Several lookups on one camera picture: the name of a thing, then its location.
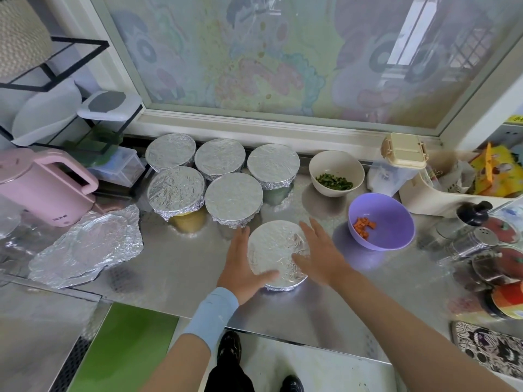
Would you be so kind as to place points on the black shoe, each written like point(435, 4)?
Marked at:
point(292, 383)
point(230, 347)

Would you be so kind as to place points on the clear glass shaker bottle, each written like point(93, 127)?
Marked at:
point(482, 241)

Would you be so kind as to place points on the light blue wristband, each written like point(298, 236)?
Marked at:
point(211, 318)

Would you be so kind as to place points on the purple bowl carrot pieces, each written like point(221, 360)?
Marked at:
point(392, 224)

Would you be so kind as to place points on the black right shoe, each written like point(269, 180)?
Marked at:
point(292, 383)

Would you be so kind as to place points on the stack of aluminium foil sheets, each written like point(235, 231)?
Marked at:
point(86, 247)

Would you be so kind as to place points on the yellow bowl with greens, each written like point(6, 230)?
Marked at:
point(189, 223)

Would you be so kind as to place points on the beige bowl with greens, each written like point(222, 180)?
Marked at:
point(337, 165)

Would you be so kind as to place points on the clear plastic box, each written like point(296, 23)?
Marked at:
point(118, 167)

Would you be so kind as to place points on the green floor mat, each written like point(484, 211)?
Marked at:
point(122, 347)

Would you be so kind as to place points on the black metal rack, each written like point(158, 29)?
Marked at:
point(49, 77)

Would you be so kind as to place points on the mint green bowl chopped greens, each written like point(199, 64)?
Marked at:
point(278, 196)

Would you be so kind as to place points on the black trousers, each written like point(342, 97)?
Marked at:
point(229, 378)

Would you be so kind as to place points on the person's right forearm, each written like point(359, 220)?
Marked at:
point(433, 339)

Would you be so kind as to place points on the glass jar red contents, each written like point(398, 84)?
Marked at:
point(500, 265)

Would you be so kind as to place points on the person's right hand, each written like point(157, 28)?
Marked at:
point(323, 257)

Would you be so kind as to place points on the white plate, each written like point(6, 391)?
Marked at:
point(45, 114)

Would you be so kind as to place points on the cream organiser tray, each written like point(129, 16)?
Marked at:
point(429, 200)

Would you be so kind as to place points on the black left shoe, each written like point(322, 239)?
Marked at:
point(230, 347)

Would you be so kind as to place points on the stainless steel countertop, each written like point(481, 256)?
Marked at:
point(384, 298)

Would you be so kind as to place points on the patterned case smartphone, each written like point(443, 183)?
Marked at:
point(489, 348)

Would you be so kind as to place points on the person's left hand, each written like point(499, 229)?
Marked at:
point(241, 277)

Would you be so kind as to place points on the window with cartoon film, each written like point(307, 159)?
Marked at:
point(278, 53)

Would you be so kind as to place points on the foil-covered bowl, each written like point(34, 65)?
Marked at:
point(176, 192)
point(219, 157)
point(170, 151)
point(274, 164)

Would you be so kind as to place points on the pink electric kettle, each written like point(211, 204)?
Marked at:
point(45, 190)

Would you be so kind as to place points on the beige round object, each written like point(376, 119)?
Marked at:
point(404, 149)

